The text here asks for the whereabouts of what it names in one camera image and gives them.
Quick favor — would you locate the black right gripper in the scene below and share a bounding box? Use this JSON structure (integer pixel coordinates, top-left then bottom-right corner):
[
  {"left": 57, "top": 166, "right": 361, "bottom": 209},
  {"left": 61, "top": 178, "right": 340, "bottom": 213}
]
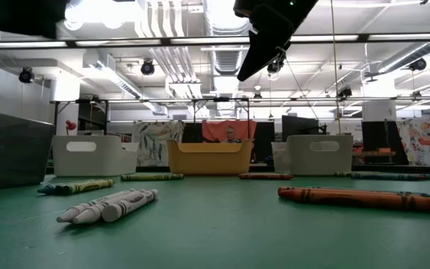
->
[{"left": 232, "top": 0, "right": 319, "bottom": 82}]

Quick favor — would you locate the orange-red crayons lower right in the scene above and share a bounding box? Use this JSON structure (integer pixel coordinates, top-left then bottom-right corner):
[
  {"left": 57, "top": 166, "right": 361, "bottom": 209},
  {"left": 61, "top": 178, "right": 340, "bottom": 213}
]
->
[{"left": 277, "top": 186, "right": 406, "bottom": 199}]

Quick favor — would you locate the orange crayons front right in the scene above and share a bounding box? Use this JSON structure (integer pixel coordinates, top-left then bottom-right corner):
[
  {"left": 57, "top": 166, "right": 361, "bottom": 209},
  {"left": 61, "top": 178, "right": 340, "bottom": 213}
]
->
[{"left": 289, "top": 188, "right": 430, "bottom": 213}]

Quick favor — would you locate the black monitor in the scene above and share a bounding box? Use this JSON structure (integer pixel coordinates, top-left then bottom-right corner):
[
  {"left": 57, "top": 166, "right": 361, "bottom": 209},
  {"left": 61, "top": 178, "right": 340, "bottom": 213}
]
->
[{"left": 281, "top": 114, "right": 328, "bottom": 143}]

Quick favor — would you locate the black beam with light strips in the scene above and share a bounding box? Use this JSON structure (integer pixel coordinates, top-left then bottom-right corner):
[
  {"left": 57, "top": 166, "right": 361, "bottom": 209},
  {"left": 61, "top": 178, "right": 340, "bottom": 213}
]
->
[{"left": 0, "top": 32, "right": 430, "bottom": 52}]

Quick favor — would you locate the person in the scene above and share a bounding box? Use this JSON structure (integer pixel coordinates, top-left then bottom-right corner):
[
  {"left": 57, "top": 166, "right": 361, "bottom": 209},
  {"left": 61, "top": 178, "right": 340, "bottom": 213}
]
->
[{"left": 220, "top": 126, "right": 244, "bottom": 144}]

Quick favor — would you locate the orange cloth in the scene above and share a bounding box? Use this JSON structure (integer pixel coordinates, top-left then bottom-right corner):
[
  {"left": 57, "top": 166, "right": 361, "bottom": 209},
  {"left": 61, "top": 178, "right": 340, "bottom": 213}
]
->
[{"left": 201, "top": 120, "right": 258, "bottom": 143}]

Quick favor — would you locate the orange plastic bin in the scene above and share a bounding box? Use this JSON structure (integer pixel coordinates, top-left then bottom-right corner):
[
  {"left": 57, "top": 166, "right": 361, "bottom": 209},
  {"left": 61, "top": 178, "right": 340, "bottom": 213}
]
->
[{"left": 166, "top": 138, "right": 255, "bottom": 176}]

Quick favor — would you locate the grey plastic bin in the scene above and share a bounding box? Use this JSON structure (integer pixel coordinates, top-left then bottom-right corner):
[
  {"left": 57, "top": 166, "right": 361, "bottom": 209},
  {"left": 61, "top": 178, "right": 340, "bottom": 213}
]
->
[{"left": 270, "top": 134, "right": 355, "bottom": 176}]

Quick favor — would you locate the red crayon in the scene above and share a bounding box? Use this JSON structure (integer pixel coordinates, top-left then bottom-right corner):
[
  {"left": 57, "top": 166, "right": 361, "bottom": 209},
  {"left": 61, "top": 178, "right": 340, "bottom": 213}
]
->
[{"left": 238, "top": 172, "right": 295, "bottom": 181}]

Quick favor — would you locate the black partition panel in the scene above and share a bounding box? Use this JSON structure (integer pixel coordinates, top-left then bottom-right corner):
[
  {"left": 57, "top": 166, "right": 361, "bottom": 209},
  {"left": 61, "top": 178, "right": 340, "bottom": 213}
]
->
[{"left": 361, "top": 120, "right": 410, "bottom": 166}]

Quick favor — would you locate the distant wooden desk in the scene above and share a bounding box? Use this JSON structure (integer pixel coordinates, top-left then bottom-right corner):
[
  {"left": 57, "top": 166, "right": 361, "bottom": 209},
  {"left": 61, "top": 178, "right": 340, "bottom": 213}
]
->
[{"left": 352, "top": 147, "right": 397, "bottom": 165}]

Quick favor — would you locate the leaf print cloth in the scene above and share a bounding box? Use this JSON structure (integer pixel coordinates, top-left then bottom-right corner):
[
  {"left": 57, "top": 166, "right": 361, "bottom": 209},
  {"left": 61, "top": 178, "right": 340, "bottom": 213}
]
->
[{"left": 131, "top": 120, "right": 186, "bottom": 167}]

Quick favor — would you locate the flower print cloth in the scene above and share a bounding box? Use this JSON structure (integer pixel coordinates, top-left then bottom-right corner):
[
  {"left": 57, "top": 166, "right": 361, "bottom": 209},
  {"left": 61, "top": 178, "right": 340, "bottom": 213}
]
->
[{"left": 395, "top": 117, "right": 430, "bottom": 167}]

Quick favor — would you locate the green table mat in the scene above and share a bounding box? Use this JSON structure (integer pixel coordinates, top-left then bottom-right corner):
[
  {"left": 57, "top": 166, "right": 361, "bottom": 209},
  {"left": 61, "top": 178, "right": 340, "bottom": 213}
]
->
[{"left": 0, "top": 172, "right": 430, "bottom": 269}]

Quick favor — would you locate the white crayon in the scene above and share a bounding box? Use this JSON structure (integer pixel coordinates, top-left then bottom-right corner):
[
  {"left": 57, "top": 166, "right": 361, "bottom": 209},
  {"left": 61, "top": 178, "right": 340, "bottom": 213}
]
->
[
  {"left": 72, "top": 188, "right": 151, "bottom": 225},
  {"left": 56, "top": 188, "right": 137, "bottom": 224},
  {"left": 101, "top": 188, "right": 160, "bottom": 223}
]

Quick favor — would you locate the white plastic bin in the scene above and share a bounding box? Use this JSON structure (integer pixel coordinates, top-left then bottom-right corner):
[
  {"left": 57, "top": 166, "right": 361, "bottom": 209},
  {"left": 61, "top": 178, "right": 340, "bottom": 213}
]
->
[{"left": 52, "top": 134, "right": 140, "bottom": 178}]

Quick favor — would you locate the dark green plastic bin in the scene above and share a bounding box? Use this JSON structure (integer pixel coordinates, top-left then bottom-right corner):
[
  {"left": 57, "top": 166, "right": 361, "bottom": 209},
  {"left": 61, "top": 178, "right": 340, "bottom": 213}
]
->
[{"left": 0, "top": 108, "right": 56, "bottom": 191}]

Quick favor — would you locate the silver ventilation duct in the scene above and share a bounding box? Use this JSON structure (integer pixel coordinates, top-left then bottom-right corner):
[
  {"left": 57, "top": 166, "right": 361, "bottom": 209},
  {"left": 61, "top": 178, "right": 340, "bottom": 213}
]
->
[{"left": 203, "top": 0, "right": 255, "bottom": 75}]

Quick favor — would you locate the distant black rig frame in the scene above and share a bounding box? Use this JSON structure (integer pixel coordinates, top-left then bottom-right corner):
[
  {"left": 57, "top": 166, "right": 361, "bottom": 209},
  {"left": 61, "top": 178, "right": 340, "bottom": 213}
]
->
[{"left": 52, "top": 96, "right": 430, "bottom": 136}]

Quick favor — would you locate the thin hanging cord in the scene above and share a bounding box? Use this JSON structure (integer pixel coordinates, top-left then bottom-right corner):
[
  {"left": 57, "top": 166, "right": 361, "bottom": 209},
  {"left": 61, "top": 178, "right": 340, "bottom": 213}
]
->
[{"left": 328, "top": 0, "right": 343, "bottom": 135}]

